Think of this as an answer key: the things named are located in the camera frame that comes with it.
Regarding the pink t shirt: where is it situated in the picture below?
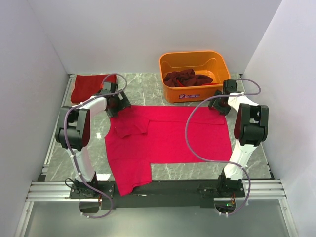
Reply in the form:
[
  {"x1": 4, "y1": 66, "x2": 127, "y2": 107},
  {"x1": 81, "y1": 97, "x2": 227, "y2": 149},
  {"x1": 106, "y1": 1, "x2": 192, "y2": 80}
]
[{"x1": 105, "y1": 105, "x2": 232, "y2": 196}]

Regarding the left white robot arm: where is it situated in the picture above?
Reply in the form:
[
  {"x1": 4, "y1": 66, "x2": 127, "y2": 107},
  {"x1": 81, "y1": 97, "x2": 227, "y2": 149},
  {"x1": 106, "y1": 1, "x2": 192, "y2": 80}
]
[{"x1": 55, "y1": 81, "x2": 131, "y2": 198}]

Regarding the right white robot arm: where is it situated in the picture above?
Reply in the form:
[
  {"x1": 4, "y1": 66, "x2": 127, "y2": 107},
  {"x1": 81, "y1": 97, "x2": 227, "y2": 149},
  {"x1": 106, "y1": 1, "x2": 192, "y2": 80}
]
[{"x1": 208, "y1": 79, "x2": 269, "y2": 197}]

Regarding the orange plastic tub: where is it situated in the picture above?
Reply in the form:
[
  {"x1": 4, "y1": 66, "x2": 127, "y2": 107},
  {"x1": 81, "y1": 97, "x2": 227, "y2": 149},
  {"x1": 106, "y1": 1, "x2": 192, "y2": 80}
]
[{"x1": 159, "y1": 51, "x2": 231, "y2": 103}]

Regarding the folded red t shirt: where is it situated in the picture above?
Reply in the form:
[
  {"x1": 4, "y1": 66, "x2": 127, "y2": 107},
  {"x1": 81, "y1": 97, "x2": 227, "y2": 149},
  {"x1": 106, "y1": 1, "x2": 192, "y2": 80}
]
[{"x1": 71, "y1": 75, "x2": 108, "y2": 104}]

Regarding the dark maroon t shirt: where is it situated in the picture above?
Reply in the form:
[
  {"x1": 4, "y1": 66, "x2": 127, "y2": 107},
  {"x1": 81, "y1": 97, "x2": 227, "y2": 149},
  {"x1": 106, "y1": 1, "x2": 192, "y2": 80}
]
[{"x1": 163, "y1": 69, "x2": 213, "y2": 87}]

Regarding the black base beam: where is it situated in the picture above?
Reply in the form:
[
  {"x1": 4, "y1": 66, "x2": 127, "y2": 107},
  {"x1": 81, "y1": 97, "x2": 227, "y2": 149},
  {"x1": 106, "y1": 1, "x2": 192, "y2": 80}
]
[{"x1": 69, "y1": 179, "x2": 245, "y2": 210}]

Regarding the aluminium frame rail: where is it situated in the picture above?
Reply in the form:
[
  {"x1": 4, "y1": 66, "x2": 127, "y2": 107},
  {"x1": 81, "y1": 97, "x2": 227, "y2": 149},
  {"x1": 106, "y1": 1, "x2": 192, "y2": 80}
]
[{"x1": 14, "y1": 74, "x2": 76, "y2": 237}]

